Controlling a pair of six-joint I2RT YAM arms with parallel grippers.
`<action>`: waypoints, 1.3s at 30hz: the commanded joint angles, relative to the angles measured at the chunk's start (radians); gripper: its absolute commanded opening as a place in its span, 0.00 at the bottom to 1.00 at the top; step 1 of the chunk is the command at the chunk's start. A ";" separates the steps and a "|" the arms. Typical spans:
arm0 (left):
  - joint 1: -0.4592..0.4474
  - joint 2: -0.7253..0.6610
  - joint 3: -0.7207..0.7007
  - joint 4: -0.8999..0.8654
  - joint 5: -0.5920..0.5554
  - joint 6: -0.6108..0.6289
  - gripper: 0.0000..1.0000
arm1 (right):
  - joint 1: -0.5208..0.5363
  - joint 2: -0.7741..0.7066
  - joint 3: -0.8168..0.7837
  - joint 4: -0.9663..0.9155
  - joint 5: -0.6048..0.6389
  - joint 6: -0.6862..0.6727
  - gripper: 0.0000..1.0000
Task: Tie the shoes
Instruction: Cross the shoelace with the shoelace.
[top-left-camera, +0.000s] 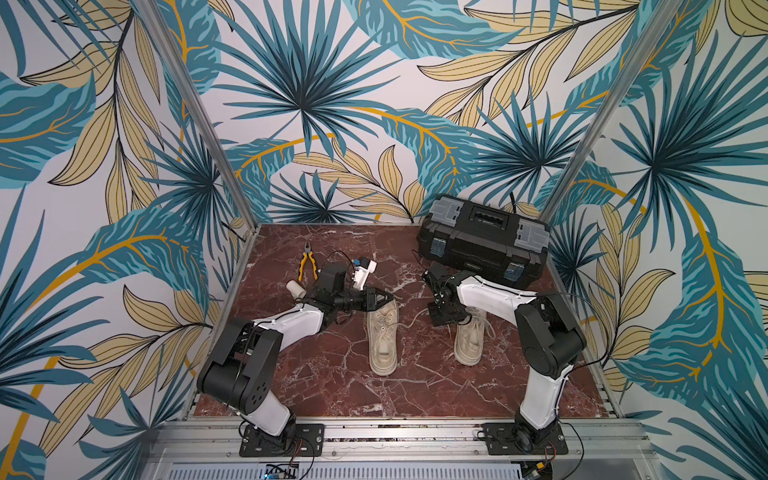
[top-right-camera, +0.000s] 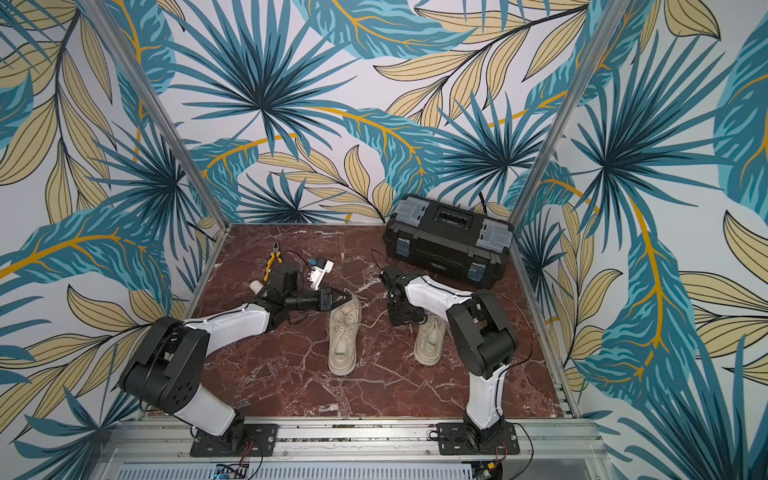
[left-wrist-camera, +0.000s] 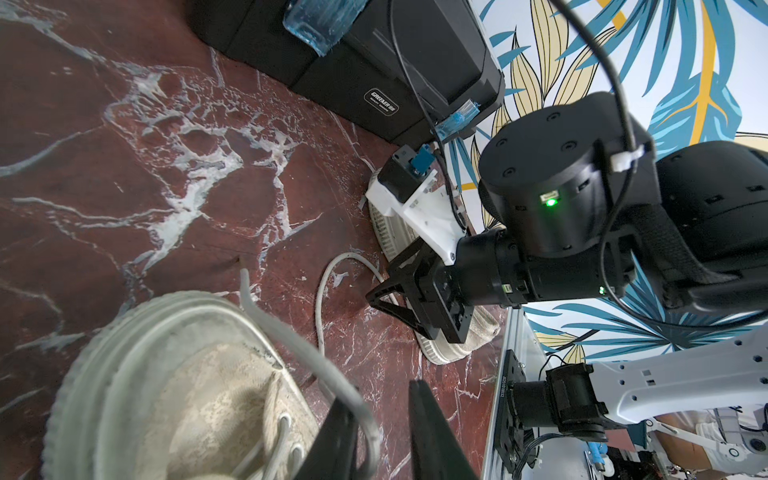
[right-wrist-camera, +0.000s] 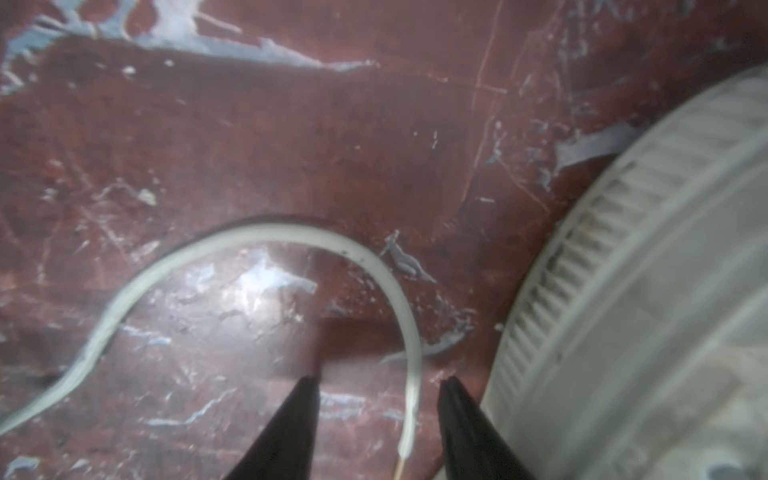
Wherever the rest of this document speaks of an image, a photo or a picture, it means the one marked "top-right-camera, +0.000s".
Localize right aluminium corner post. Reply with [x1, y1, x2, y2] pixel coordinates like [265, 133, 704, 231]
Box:
[508, 0, 631, 224]

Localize left aluminium corner post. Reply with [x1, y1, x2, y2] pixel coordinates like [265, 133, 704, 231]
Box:
[80, 0, 230, 231]

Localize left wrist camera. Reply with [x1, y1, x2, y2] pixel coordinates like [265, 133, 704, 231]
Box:
[308, 258, 334, 290]

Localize yellow handled pliers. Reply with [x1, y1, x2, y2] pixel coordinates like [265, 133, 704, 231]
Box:
[265, 242, 283, 272]

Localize beige sneaker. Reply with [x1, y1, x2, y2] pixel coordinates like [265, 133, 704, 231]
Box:
[414, 315, 446, 367]
[328, 295, 362, 377]

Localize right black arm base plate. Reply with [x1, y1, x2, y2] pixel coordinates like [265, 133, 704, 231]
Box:
[428, 421, 520, 458]

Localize small beige cylinder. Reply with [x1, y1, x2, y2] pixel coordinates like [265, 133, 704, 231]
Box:
[249, 280, 264, 296]

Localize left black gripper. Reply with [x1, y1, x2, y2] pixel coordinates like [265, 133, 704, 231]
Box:
[286, 285, 353, 311]

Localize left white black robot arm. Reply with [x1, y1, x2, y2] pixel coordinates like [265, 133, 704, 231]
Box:
[118, 262, 352, 453]

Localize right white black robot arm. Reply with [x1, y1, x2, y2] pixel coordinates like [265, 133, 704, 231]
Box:
[379, 265, 518, 445]

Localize black grey toolbox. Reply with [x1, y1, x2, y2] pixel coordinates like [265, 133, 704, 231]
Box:
[383, 195, 513, 289]

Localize aluminium front rail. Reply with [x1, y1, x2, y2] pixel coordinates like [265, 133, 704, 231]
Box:
[91, 417, 618, 479]

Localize aluminium corner post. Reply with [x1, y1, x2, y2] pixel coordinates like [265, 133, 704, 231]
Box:
[80, 0, 230, 231]
[508, 0, 631, 224]

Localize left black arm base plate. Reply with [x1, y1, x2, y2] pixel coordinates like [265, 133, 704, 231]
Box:
[190, 423, 279, 458]

